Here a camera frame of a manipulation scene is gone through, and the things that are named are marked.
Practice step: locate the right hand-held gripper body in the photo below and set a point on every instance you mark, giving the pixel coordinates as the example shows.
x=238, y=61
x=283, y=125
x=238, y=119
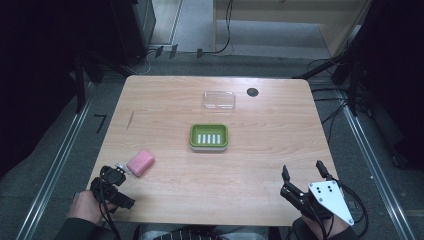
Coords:
x=328, y=200

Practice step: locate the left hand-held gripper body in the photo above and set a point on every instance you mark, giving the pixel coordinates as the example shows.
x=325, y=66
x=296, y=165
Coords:
x=111, y=191

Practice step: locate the pink soap bar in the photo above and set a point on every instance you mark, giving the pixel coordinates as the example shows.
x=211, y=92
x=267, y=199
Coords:
x=141, y=162

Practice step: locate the person's right hand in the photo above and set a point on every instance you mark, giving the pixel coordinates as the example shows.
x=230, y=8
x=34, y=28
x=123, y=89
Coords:
x=328, y=227

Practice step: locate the person's left hand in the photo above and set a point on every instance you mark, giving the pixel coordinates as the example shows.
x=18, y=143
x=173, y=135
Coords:
x=86, y=207

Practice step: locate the green soap dish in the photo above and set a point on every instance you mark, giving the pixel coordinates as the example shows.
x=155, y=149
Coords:
x=209, y=137

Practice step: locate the black round table grommet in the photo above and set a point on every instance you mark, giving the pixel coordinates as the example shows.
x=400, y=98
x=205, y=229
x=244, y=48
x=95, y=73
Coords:
x=252, y=92

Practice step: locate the black stand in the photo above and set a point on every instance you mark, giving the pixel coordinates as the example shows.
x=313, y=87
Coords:
x=346, y=66
x=80, y=80

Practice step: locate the person's striped clothing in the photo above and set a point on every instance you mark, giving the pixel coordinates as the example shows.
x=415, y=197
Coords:
x=200, y=234

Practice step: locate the clear plastic lid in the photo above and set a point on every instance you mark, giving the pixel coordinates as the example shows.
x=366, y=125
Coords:
x=219, y=100

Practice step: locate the dark cabinet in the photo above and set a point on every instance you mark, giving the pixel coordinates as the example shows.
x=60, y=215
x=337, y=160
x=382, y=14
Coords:
x=133, y=30

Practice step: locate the light wooden cabinet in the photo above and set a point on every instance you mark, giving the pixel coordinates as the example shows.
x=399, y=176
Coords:
x=286, y=13

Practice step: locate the metal floor rail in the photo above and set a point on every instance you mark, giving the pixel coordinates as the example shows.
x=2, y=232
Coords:
x=53, y=166
x=376, y=166

